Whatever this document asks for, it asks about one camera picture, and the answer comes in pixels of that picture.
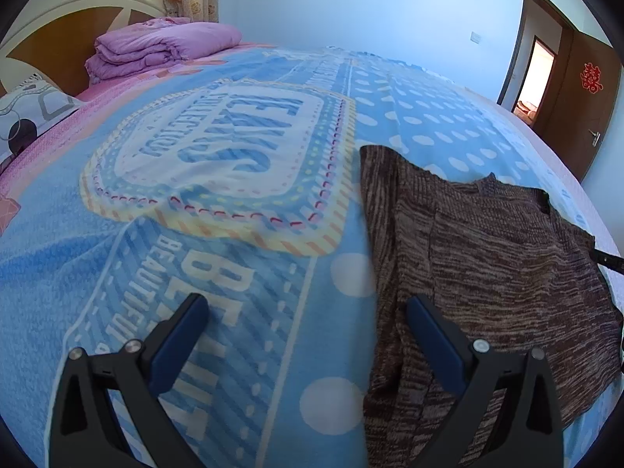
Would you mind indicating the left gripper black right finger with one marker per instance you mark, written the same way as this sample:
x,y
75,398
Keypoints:
x,y
528,429

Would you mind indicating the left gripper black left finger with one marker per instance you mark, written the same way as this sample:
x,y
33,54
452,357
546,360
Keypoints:
x,y
85,431

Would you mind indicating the brown knitted sweater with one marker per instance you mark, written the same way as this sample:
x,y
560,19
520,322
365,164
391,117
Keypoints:
x,y
500,262

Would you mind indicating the brown wooden door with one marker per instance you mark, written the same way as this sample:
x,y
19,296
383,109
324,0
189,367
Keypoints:
x,y
569,111

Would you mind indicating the red paper door decoration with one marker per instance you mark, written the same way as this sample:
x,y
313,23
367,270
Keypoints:
x,y
591,78

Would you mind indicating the blue pink patterned bedsheet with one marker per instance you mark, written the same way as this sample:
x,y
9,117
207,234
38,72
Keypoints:
x,y
237,177

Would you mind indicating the patterned white grey pillow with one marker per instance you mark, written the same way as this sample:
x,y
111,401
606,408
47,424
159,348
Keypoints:
x,y
32,108

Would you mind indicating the folded pink quilt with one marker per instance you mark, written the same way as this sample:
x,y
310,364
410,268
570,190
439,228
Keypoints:
x,y
155,43

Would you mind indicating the cream wooden headboard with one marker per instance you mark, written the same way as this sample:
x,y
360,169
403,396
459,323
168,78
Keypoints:
x,y
54,38

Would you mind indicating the silver door handle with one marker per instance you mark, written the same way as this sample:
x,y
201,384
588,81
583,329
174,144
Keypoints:
x,y
595,137

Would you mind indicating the brown door frame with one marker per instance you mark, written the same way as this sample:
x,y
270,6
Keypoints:
x,y
543,40

